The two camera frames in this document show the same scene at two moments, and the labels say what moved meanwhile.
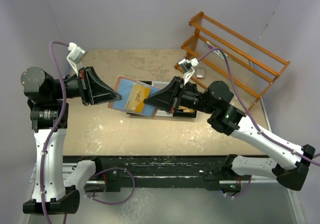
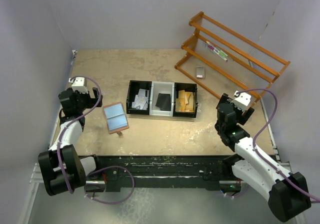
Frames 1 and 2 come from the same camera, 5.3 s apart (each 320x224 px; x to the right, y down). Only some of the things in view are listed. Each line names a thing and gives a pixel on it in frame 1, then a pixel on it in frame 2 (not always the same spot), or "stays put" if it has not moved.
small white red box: x=200 y=72 stays put
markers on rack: x=217 y=52 stays put
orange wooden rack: x=217 y=55 stays put
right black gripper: x=164 y=100 → x=241 y=118
